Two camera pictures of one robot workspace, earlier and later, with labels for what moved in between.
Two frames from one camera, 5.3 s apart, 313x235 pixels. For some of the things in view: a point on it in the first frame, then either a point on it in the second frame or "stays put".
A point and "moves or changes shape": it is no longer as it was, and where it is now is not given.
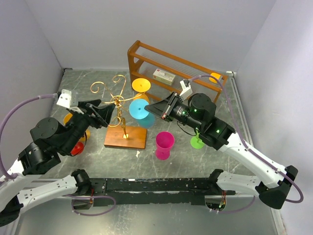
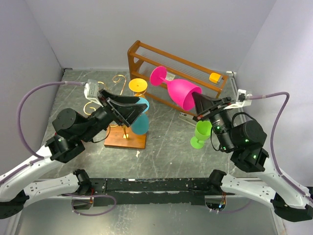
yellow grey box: x=217 y=76 stays put
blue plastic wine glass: x=145 y=119 moves or changes shape
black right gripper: x=164 y=108 -> x=207 y=106
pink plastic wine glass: x=164 y=141 -> x=181 y=90
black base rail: x=116 y=192 stays put
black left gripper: x=105 y=113 -> x=122 y=113
